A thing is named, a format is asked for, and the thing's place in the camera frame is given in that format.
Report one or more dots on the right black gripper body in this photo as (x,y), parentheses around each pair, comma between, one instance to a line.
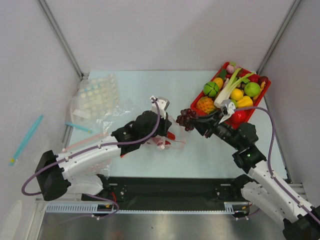
(208,124)

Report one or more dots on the green toy apple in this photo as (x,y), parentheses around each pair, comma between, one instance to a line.
(252,89)

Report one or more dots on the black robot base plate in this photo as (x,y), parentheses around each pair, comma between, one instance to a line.
(170,194)

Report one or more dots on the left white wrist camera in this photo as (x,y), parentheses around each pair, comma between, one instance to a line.
(161,103)

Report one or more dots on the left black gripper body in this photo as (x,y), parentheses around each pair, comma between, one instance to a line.
(162,123)

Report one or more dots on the pink toy radish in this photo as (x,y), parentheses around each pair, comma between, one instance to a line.
(231,67)

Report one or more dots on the blue zipper clear bag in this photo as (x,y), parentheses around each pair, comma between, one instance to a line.
(121,114)

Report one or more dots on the orange toy fruit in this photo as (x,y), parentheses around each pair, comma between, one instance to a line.
(219,81)

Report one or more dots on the grey slotted cable duct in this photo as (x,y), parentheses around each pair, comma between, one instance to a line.
(101,209)

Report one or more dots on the red toy pepper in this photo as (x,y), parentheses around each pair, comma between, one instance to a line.
(239,117)

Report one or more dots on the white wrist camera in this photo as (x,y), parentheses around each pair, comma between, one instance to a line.
(161,103)
(228,108)

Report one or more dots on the dark red toy plum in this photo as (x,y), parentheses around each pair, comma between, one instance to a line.
(263,80)

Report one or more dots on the yellow toy bell pepper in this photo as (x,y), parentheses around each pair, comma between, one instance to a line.
(246,101)

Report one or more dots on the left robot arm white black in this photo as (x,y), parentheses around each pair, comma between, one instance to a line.
(57,174)

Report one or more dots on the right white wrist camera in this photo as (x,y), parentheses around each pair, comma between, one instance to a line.
(228,108)

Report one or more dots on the red toy lobster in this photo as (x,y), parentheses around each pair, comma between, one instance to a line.
(163,143)

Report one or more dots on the white green toy celery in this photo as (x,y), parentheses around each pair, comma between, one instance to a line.
(231,85)

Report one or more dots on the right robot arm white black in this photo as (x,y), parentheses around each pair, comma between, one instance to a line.
(260,185)

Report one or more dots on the orange toy pineapple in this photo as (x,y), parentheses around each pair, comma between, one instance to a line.
(206,105)

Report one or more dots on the red plastic tray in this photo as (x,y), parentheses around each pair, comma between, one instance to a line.
(225,76)

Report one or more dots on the purple toy grapes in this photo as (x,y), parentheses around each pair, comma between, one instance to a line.
(185,119)

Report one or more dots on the red dotted zip bag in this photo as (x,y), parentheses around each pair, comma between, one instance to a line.
(177,130)

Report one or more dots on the yellow toy lemon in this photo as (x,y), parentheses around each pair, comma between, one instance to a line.
(237,94)

